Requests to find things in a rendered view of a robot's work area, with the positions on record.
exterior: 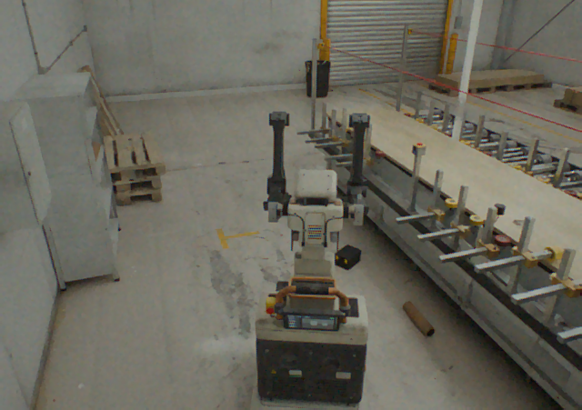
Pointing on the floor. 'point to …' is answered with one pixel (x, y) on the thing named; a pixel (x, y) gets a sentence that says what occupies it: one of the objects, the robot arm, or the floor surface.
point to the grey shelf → (74, 175)
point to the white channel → (469, 54)
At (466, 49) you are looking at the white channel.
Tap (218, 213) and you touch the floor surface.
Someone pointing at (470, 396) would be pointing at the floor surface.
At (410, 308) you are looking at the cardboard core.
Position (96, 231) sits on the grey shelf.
